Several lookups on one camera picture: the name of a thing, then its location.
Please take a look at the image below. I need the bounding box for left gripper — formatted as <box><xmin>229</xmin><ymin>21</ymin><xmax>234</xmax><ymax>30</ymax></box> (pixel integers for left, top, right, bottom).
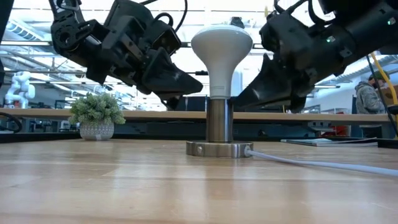
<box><xmin>86</xmin><ymin>0</ymin><xmax>203</xmax><ymax>111</ymax></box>

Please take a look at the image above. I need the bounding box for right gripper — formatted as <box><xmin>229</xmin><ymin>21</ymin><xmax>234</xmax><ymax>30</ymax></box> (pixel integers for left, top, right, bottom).
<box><xmin>235</xmin><ymin>12</ymin><xmax>354</xmax><ymax>113</ymax></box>

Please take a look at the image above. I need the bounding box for brass lamp socket base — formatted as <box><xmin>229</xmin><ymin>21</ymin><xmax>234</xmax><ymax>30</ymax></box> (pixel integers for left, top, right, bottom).
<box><xmin>185</xmin><ymin>97</ymin><xmax>254</xmax><ymax>159</ymax></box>

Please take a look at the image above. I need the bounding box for white flood lightbulb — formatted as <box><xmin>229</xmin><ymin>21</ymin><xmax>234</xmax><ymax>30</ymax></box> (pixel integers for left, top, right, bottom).
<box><xmin>190</xmin><ymin>24</ymin><xmax>254</xmax><ymax>100</ymax></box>

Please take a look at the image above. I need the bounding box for beige wooden desk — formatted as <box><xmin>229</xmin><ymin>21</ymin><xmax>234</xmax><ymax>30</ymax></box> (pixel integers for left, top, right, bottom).
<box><xmin>0</xmin><ymin>107</ymin><xmax>398</xmax><ymax>139</ymax></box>

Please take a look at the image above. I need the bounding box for black under-desk panel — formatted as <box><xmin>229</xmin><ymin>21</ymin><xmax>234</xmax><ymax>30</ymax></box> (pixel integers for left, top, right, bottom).
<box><xmin>113</xmin><ymin>121</ymin><xmax>312</xmax><ymax>139</ymax></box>

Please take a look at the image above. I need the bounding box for Yellowstone waterfall book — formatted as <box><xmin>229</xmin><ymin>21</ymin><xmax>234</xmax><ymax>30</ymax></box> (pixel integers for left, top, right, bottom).
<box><xmin>280</xmin><ymin>138</ymin><xmax>379</xmax><ymax>147</ymax></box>

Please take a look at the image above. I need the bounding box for red object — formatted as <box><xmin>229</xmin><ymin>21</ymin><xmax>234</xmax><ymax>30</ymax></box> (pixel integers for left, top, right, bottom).
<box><xmin>322</xmin><ymin>125</ymin><xmax>348</xmax><ymax>138</ymax></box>

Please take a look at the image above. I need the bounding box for green potted succulent plant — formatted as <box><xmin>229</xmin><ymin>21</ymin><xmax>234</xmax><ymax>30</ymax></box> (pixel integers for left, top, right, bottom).
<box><xmin>67</xmin><ymin>92</ymin><xmax>127</xmax><ymax>141</ymax></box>

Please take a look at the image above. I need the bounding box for person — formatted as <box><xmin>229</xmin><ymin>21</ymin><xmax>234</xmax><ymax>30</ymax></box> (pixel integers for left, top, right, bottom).
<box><xmin>354</xmin><ymin>70</ymin><xmax>390</xmax><ymax>115</ymax></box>

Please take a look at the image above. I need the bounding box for brown cardboard box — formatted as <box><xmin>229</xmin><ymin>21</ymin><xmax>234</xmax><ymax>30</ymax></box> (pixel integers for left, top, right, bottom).
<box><xmin>381</xmin><ymin>83</ymin><xmax>398</xmax><ymax>106</ymax></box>

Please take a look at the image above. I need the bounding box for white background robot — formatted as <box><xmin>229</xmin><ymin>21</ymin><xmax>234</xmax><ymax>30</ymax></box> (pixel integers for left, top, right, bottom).
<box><xmin>3</xmin><ymin>70</ymin><xmax>36</xmax><ymax>110</ymax></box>

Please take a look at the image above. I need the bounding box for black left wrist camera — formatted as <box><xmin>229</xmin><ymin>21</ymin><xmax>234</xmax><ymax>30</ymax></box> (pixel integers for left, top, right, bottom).
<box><xmin>152</xmin><ymin>21</ymin><xmax>183</xmax><ymax>56</ymax></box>

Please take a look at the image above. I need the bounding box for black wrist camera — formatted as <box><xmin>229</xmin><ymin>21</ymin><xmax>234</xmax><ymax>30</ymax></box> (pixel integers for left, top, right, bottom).
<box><xmin>152</xmin><ymin>21</ymin><xmax>183</xmax><ymax>56</ymax></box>
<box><xmin>259</xmin><ymin>11</ymin><xmax>295</xmax><ymax>60</ymax></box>

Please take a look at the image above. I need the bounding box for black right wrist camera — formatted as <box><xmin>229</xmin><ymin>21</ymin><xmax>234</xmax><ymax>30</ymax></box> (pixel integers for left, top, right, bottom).
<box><xmin>259</xmin><ymin>11</ymin><xmax>295</xmax><ymax>60</ymax></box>

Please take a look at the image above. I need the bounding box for white lamp power cord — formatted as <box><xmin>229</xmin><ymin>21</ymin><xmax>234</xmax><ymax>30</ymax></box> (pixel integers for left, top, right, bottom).
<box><xmin>245</xmin><ymin>148</ymin><xmax>398</xmax><ymax>178</ymax></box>

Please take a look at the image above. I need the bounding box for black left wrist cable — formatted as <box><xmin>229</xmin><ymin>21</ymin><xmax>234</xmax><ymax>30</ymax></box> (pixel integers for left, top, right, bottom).
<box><xmin>139</xmin><ymin>0</ymin><xmax>188</xmax><ymax>32</ymax></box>

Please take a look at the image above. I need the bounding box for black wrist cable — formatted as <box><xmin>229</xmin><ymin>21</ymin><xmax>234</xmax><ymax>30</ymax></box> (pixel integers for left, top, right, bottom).
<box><xmin>139</xmin><ymin>0</ymin><xmax>188</xmax><ymax>32</ymax></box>
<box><xmin>273</xmin><ymin>0</ymin><xmax>321</xmax><ymax>23</ymax></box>

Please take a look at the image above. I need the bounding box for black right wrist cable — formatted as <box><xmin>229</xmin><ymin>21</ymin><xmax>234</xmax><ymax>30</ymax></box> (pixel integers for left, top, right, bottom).
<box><xmin>273</xmin><ymin>0</ymin><xmax>321</xmax><ymax>23</ymax></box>

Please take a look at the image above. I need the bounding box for black ceiling cable reel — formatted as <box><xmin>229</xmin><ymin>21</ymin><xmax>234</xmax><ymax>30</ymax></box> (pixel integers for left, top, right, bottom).
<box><xmin>229</xmin><ymin>16</ymin><xmax>247</xmax><ymax>29</ymax></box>

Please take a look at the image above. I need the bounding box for black hanging cable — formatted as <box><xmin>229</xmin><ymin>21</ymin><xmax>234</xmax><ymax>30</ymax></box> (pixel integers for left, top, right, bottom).
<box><xmin>365</xmin><ymin>55</ymin><xmax>398</xmax><ymax>138</ymax></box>

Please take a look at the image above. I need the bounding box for yellow hanging cable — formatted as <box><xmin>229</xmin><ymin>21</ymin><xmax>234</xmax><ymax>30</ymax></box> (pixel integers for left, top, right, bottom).
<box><xmin>369</xmin><ymin>52</ymin><xmax>398</xmax><ymax>108</ymax></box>

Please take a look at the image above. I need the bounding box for black looped cable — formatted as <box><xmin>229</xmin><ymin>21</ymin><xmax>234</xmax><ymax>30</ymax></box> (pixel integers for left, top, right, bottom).
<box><xmin>0</xmin><ymin>111</ymin><xmax>23</xmax><ymax>134</ymax></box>

